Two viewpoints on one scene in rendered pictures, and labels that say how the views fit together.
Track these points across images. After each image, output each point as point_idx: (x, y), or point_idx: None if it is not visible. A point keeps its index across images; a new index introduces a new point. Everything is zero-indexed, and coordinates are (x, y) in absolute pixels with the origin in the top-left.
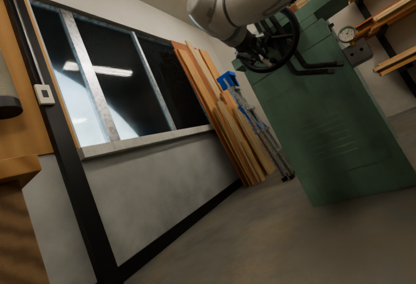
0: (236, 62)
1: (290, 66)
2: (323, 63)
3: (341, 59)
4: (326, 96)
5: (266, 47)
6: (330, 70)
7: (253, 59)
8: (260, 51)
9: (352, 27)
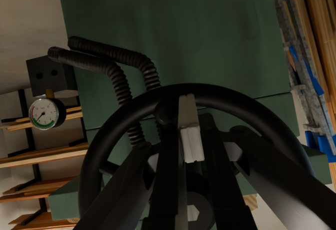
0: (316, 173)
1: (152, 85)
2: (79, 63)
3: (82, 75)
4: (123, 10)
5: (116, 178)
6: (75, 43)
7: (240, 152)
8: (155, 179)
9: (32, 121)
